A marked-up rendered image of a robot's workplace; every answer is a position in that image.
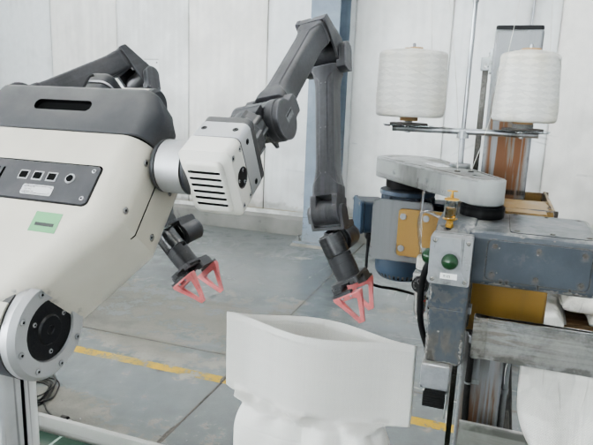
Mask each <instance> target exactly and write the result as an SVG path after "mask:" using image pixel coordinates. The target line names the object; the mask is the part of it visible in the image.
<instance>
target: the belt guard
mask: <svg viewBox="0 0 593 445"><path fill-rule="evenodd" d="M424 162H437V163H440V164H444V165H446V166H449V163H450V162H448V161H445V160H442V159H439V158H434V157H427V156H418V155H380V156H378V157H377V165H376V176H377V177H382V178H385V179H388V180H391V181H395V182H397V183H400V184H404V185H408V186H412V187H415V188H418V189H421V190H424V191H427V192H432V193H436V194H438V195H441V196H445V197H450V195H451V193H452V192H448V191H447V190H453V191H458V192H454V198H457V199H459V200H460V201H462V202H465V203H467V204H470V205H473V206H479V207H500V206H502V205H504V201H505V193H506V185H507V181H506V180H505V179H504V178H501V177H495V176H493V175H490V174H487V173H484V172H481V171H478V170H473V169H472V171H474V172H468V170H471V168H467V169H465V168H458V170H459V171H460V172H455V170H457V168H453V167H435V166H432V165H430V164H426V163H424Z"/></svg>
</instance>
